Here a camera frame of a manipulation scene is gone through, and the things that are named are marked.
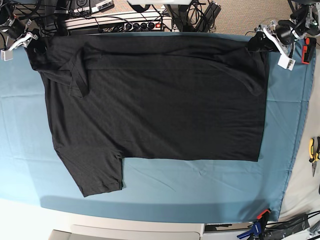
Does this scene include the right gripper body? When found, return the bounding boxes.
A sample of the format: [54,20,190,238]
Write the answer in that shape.
[2,18,39,51]

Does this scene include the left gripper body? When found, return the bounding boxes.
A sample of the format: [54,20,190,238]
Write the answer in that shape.
[254,20,300,58]

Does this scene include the black T-shirt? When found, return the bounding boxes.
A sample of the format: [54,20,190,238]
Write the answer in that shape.
[26,35,269,197]

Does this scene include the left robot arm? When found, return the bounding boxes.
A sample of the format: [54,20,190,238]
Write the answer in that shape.
[247,0,320,58]

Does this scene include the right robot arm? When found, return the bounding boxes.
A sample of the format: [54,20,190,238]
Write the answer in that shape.
[0,0,42,52]

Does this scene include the orange black clamp top right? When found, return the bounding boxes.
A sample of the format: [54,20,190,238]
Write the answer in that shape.
[301,37,317,65]

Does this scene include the white power strip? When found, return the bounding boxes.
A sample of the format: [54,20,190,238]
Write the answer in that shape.
[64,15,173,32]

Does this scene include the yellow black pliers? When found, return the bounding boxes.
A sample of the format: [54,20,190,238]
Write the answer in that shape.
[308,136,320,177]

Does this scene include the blue table cloth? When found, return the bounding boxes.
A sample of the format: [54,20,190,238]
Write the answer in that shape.
[0,41,316,223]

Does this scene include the orange blue clamp bottom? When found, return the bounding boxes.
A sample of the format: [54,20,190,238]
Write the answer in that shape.
[237,208,271,240]

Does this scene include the black plastic bag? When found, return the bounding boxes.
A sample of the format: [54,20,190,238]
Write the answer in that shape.
[262,210,320,240]

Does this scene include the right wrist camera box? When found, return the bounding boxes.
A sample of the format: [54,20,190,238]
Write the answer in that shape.
[0,49,13,61]

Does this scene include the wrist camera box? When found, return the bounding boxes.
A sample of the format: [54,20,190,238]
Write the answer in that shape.
[277,54,296,71]
[0,49,13,61]

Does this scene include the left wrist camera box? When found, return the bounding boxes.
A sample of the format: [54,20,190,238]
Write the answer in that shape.
[277,54,296,71]

